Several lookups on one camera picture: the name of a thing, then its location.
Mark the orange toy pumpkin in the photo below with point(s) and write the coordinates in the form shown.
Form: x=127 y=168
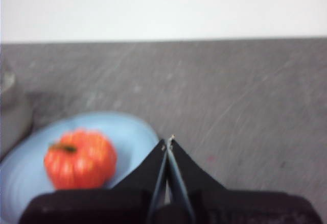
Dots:
x=81 y=160

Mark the pale green electric steamer pot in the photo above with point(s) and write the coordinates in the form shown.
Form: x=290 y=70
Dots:
x=12 y=111

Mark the blue plate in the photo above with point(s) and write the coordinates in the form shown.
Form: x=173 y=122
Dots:
x=132 y=137

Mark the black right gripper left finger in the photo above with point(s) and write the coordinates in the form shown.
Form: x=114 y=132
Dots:
x=115 y=203

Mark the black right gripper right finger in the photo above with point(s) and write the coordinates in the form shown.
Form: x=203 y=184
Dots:
x=217 y=206

